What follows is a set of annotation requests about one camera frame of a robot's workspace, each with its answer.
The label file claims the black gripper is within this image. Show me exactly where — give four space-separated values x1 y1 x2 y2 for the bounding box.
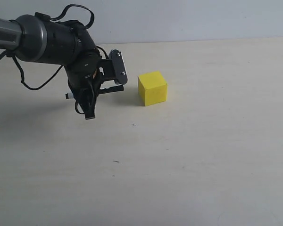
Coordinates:
67 58 116 120

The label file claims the black and white marker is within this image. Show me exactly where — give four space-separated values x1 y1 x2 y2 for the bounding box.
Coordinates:
65 85 124 99

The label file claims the yellow cube block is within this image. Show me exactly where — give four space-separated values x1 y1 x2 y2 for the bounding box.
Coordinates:
138 71 167 106

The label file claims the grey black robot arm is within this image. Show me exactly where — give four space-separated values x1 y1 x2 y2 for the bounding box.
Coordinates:
0 13 112 120

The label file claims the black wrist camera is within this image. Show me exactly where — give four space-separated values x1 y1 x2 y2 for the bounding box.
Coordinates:
109 49 128 85

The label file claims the black cable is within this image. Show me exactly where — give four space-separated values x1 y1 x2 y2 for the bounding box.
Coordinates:
0 3 109 114

